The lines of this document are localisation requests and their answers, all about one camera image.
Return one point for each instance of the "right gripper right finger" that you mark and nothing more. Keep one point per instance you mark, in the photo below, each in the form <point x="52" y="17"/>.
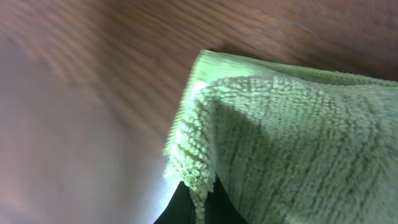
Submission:
<point x="219" y="209"/>

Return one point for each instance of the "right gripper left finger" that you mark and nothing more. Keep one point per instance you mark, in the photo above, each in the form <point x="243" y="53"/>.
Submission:
<point x="180" y="209"/>

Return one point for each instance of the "light green cloth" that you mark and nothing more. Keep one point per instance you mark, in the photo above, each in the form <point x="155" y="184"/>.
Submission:
<point x="290" y="144"/>

